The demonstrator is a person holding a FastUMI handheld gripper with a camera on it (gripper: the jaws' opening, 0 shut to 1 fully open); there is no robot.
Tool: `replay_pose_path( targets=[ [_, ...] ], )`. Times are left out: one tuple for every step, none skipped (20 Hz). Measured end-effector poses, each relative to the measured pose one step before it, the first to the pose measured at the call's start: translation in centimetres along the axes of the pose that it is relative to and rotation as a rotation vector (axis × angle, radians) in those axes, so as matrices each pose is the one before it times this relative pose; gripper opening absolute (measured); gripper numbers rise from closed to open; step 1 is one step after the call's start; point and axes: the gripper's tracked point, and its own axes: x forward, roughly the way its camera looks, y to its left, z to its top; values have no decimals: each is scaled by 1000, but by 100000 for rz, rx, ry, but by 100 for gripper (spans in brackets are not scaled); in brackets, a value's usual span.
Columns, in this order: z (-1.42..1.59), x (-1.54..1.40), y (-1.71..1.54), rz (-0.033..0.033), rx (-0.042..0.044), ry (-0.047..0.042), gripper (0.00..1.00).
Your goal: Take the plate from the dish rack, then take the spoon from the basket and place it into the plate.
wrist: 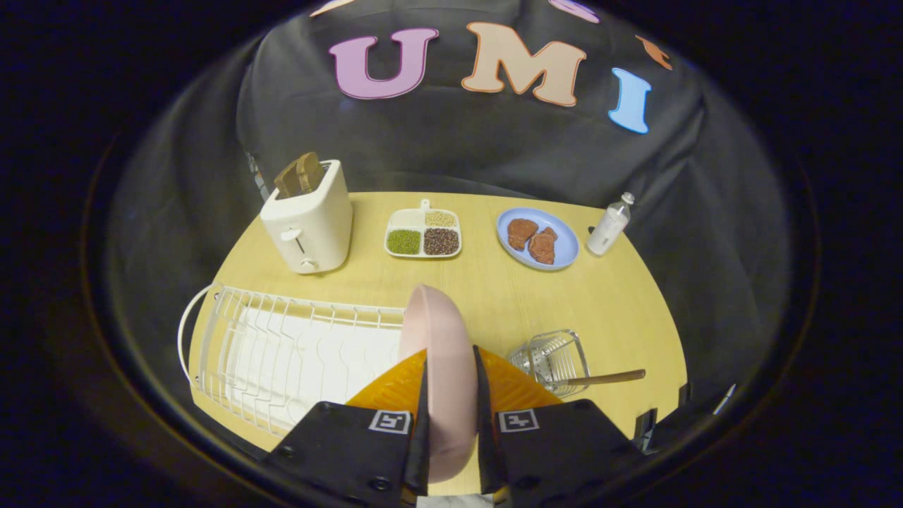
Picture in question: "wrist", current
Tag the blue plate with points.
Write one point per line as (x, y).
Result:
(564, 247)

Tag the clear plastic bottle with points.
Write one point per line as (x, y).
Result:
(609, 227)

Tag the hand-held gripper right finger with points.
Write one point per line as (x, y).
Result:
(482, 423)

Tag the pink plate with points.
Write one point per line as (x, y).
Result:
(441, 367)

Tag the brown toast slice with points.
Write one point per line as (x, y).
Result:
(286, 180)
(310, 172)

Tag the brown meat piece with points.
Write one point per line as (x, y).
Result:
(543, 247)
(520, 233)

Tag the black backdrop cloth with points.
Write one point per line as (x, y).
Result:
(451, 141)

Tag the white divided tray with beans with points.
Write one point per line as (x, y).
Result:
(423, 234)

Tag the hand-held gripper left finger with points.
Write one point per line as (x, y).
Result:
(422, 423)

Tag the white toaster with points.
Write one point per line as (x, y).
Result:
(310, 222)

